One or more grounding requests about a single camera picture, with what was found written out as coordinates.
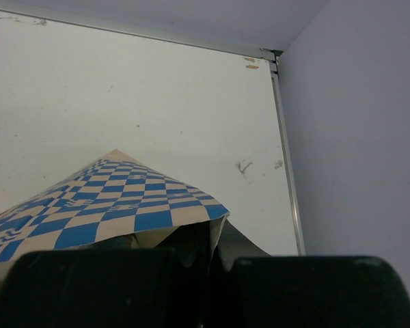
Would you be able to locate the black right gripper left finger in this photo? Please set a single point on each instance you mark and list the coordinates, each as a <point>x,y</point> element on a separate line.
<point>111,285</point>

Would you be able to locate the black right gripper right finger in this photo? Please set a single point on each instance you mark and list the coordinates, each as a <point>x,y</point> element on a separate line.
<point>249,288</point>

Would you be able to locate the blue checkered paper bag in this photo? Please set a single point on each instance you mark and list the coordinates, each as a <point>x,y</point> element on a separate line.
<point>115,202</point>

